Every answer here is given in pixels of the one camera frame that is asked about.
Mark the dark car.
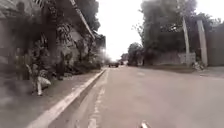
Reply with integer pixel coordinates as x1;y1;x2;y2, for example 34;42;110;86
108;61;120;69

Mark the white painted line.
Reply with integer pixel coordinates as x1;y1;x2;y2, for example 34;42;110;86
87;69;109;128

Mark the grey asphalt road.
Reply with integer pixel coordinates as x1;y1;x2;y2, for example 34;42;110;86
48;65;224;128

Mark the row of bushes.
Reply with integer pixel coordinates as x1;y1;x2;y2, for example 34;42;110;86
13;19;101;96

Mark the row of dark trees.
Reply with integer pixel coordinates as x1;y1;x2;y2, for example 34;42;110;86
127;0;224;67

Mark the pale concrete kerb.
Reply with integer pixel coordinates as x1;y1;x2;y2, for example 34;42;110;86
25;68;108;128

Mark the pale pole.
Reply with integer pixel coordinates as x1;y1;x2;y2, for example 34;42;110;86
181;16;192;68

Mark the pale concrete pillar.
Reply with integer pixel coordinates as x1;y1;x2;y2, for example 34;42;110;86
196;19;209;68

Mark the grey concrete pavement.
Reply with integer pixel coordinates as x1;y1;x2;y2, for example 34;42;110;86
0;69;106;128

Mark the grey building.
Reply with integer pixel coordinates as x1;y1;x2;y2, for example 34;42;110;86
0;0;107;98

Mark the grey wall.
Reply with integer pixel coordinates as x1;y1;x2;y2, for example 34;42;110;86
143;31;224;68

